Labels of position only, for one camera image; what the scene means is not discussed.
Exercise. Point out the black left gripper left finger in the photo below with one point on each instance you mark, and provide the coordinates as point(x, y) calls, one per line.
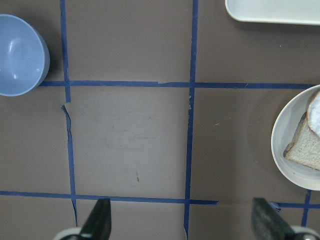
point(98, 224)

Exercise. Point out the white bear tray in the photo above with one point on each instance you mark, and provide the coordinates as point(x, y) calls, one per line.
point(295, 12)

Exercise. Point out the blue bowl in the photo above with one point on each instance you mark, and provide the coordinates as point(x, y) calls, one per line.
point(24, 57)

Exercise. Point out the fried egg toy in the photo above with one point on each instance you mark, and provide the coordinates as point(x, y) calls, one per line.
point(313, 115)

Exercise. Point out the bread slice on plate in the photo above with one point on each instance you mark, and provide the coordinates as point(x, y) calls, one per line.
point(304, 147)

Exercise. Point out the cream round plate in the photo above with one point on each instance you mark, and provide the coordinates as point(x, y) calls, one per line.
point(282, 133)

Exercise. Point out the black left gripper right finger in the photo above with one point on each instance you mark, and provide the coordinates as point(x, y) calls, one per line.
point(266, 223)

